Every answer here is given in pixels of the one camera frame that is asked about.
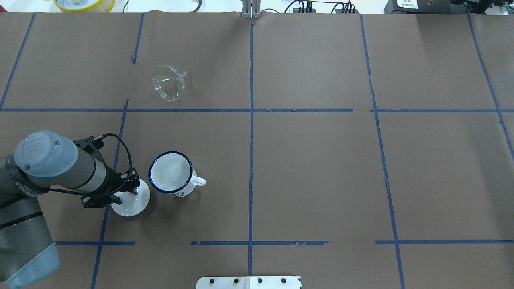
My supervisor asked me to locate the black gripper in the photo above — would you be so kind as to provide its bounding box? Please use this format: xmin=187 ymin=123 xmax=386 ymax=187
xmin=102 ymin=169 xmax=133 ymax=196

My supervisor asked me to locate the white ceramic lid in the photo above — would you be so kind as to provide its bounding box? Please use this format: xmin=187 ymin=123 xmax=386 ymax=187
xmin=111 ymin=179 xmax=151 ymax=217

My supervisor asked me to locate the clear glass funnel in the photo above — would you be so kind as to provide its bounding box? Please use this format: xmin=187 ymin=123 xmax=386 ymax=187
xmin=150 ymin=65 xmax=189 ymax=101

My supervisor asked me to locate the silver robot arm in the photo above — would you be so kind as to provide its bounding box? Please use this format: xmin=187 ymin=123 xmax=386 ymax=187
xmin=0 ymin=130 xmax=140 ymax=289

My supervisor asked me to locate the white enamel mug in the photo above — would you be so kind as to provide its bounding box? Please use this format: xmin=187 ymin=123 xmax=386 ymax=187
xmin=148 ymin=151 xmax=207 ymax=199

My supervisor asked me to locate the yellow tape roll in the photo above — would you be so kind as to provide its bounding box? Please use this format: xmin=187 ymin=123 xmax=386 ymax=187
xmin=53 ymin=0 xmax=116 ymax=13

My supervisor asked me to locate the black box with label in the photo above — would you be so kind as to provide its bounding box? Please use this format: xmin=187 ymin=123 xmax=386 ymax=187
xmin=384 ymin=0 xmax=463 ymax=15

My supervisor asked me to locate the black braided cable left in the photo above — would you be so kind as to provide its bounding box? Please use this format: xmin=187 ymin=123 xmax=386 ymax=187
xmin=48 ymin=132 xmax=135 ymax=198

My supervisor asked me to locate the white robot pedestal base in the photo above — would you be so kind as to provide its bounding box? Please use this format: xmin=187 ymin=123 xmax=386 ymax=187
xmin=196 ymin=275 xmax=302 ymax=289

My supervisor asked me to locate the aluminium frame post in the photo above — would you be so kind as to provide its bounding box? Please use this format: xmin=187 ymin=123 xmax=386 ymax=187
xmin=241 ymin=0 xmax=262 ymax=19

